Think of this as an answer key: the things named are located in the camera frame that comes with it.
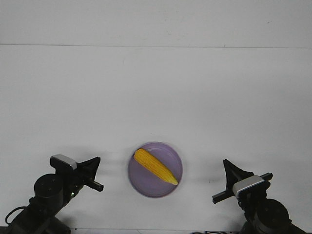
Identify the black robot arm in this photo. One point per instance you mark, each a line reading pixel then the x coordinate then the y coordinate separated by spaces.
pixel 52 192
pixel 263 215

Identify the purple round plate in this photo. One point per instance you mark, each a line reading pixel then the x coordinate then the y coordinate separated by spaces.
pixel 147 183

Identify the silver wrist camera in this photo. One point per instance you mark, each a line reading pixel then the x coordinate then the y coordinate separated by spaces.
pixel 62 162
pixel 246 184

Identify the yellow corn cob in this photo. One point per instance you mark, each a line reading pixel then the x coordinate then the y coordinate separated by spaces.
pixel 153 165

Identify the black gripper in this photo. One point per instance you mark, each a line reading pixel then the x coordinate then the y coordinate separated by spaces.
pixel 85 175
pixel 235 174

